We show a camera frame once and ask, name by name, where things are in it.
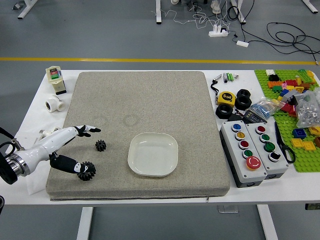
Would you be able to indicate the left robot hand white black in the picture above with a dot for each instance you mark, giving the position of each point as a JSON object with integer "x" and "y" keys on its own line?
{"x": 50, "y": 143}

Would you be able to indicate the big black gear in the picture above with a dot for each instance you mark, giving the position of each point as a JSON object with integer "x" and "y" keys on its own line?
{"x": 88, "y": 176}

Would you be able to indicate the small black gear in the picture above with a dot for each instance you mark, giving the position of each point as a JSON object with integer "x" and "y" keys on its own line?
{"x": 101, "y": 145}

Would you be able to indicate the big black hex nut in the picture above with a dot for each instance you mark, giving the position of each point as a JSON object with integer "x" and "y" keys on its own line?
{"x": 243, "y": 92}
{"x": 224, "y": 111}
{"x": 243, "y": 103}

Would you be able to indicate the five-button grey control box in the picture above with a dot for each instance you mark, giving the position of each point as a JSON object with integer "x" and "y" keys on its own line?
{"x": 242, "y": 160}

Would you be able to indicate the four-button grey control box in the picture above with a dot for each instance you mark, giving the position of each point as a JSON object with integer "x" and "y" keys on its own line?
{"x": 277, "y": 165}

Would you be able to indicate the small white plastic part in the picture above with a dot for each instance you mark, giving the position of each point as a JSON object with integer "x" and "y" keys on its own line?
{"x": 47, "y": 132}

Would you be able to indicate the white pipe tee fitting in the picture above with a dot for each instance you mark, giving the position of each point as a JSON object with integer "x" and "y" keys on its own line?
{"x": 55, "y": 103}

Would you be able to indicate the grey-brown mat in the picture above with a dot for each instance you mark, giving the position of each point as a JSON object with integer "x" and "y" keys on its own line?
{"x": 140, "y": 105}

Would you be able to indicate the white square plate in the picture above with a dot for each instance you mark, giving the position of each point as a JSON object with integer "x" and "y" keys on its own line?
{"x": 152, "y": 155}

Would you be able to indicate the white background table leg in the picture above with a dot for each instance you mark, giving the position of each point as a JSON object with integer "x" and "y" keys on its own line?
{"x": 312, "y": 5}
{"x": 26, "y": 8}
{"x": 240, "y": 12}
{"x": 159, "y": 12}

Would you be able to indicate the yellow tape measure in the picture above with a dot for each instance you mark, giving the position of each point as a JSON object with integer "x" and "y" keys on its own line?
{"x": 225, "y": 98}

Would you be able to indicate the black silver marker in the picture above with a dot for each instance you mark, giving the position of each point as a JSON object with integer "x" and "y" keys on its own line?
{"x": 225, "y": 77}

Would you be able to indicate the green battery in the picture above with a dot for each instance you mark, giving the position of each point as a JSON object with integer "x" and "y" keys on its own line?
{"x": 228, "y": 76}
{"x": 232, "y": 76}

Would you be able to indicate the white power strip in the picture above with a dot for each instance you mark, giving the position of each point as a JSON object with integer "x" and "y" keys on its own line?
{"x": 217, "y": 32}

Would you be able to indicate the black digital meter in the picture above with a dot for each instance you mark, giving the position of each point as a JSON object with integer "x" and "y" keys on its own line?
{"x": 255, "y": 117}

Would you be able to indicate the clear bag blue parts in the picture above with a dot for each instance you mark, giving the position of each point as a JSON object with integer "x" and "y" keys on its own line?
{"x": 262, "y": 107}

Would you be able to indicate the white power adapter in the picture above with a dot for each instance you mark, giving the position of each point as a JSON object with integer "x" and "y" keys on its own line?
{"x": 242, "y": 43}

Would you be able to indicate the white small brick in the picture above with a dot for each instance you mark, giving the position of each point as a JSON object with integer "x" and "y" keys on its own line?
{"x": 270, "y": 72}

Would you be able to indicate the small green brick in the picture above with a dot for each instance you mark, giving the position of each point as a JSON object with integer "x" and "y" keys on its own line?
{"x": 276, "y": 88}

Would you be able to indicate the black brick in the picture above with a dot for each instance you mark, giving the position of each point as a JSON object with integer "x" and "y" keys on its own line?
{"x": 273, "y": 77}

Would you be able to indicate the black scissors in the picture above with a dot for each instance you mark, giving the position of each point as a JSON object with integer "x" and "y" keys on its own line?
{"x": 283, "y": 147}

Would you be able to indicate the green brick baseplate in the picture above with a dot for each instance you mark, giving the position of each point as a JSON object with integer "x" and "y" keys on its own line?
{"x": 285, "y": 125}

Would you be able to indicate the red sloped brick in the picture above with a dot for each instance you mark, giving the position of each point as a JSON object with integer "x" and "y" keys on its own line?
{"x": 288, "y": 109}

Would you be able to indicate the yellow flat brick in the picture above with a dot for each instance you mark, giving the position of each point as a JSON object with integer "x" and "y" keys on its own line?
{"x": 309, "y": 145}
{"x": 297, "y": 142}

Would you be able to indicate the blue square brick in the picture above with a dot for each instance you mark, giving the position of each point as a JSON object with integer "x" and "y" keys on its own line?
{"x": 299, "y": 133}

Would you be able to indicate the clear bag metal screws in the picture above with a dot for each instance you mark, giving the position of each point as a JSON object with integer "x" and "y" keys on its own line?
{"x": 308, "y": 112}

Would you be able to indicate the long green brick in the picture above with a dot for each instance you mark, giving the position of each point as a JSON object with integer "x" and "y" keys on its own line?
{"x": 304, "y": 75}

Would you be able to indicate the cream switch box green red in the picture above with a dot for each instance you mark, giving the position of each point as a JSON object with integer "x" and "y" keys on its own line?
{"x": 55, "y": 80}

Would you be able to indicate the grey table bracket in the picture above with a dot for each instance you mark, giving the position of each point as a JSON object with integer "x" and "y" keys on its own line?
{"x": 227, "y": 209}

